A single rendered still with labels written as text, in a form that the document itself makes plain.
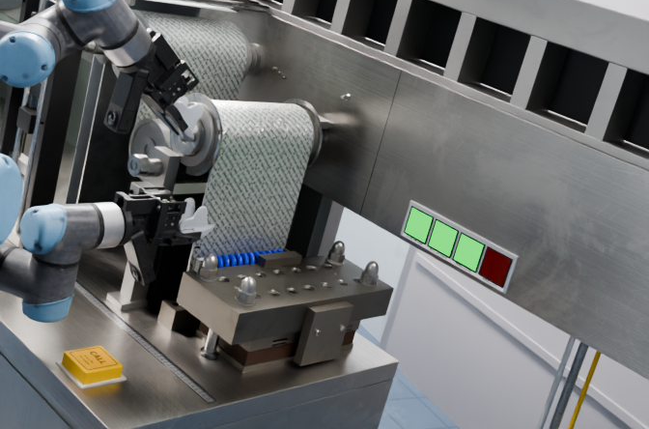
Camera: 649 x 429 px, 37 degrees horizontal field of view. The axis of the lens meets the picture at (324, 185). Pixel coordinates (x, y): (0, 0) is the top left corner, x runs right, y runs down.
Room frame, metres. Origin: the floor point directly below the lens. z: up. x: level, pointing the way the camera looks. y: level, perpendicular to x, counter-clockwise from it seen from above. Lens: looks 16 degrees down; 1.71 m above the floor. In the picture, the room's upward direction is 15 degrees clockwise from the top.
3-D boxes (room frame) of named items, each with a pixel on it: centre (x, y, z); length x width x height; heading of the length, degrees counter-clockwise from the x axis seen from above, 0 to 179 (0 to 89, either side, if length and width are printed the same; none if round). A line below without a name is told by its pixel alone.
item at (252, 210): (1.71, 0.12, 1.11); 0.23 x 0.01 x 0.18; 139
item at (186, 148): (1.65, 0.26, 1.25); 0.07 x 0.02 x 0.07; 49
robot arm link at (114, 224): (1.47, 0.34, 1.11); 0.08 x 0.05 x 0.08; 49
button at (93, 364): (1.38, 0.28, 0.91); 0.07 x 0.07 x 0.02; 49
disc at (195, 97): (1.66, 0.25, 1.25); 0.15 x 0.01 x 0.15; 49
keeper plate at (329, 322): (1.61, -0.07, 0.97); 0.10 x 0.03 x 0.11; 139
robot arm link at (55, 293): (1.42, 0.40, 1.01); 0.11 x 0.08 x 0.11; 79
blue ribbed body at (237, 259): (1.69, 0.11, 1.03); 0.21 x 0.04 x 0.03; 139
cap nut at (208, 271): (1.56, 0.16, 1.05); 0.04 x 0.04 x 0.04
